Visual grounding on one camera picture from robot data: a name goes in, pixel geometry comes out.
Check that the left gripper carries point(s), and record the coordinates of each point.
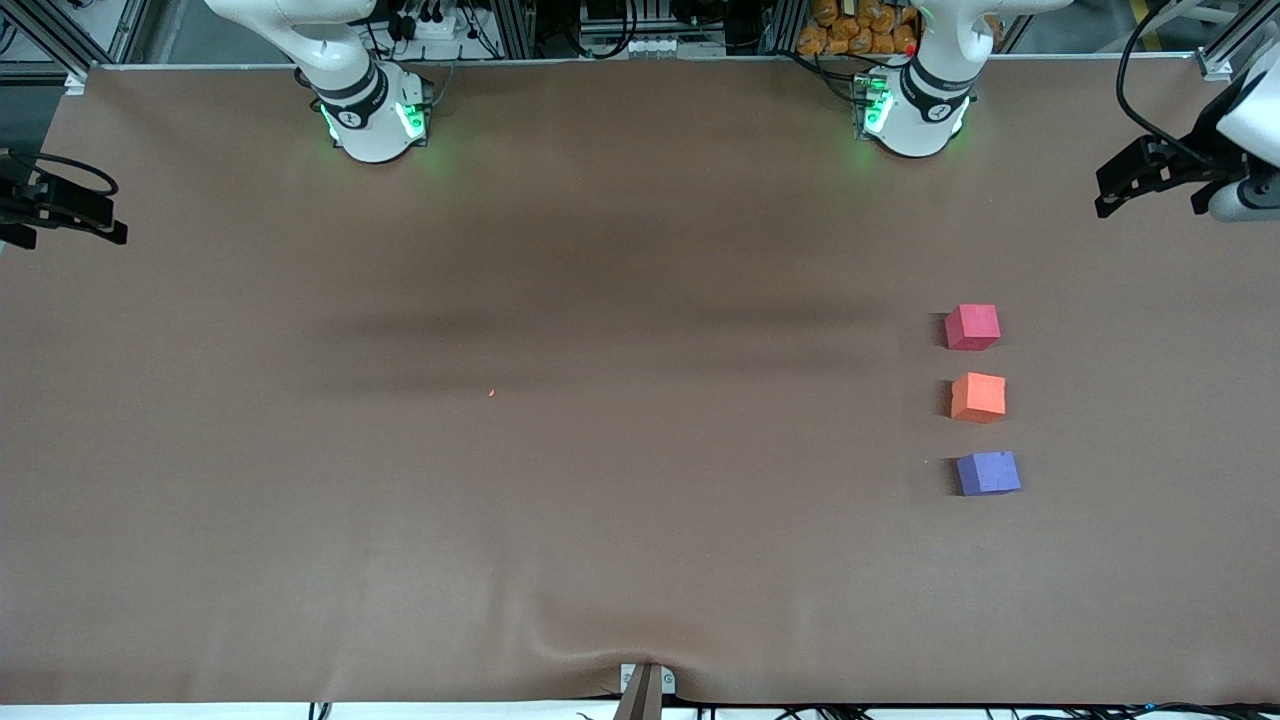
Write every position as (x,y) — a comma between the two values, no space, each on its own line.
(1197,163)

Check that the orange foam block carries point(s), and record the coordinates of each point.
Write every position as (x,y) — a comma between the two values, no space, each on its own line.
(978,397)

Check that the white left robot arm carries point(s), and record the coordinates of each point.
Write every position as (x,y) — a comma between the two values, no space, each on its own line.
(920,110)

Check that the red foam block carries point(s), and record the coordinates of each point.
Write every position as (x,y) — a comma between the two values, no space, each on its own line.
(972,328)

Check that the purple foam block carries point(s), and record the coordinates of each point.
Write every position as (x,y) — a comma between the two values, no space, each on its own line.
(988,473)

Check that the bag of orange snacks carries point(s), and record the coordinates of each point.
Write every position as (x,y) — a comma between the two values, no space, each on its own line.
(850,30)

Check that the white power strip with plugs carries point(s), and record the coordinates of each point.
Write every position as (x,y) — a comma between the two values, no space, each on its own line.
(440,28)

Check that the brown table mat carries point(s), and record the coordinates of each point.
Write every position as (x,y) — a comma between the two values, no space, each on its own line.
(400,500)

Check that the white empty power strip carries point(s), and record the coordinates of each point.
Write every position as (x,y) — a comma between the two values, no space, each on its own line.
(660,46)

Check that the aluminium frame corner post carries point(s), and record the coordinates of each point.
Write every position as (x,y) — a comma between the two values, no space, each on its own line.
(1235,45)
(50,40)

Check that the aluminium frame upright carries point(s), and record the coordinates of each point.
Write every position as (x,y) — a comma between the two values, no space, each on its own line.
(515,30)
(785,25)

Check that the metal clamp bracket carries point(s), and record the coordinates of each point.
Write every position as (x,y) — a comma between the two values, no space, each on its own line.
(645,700)

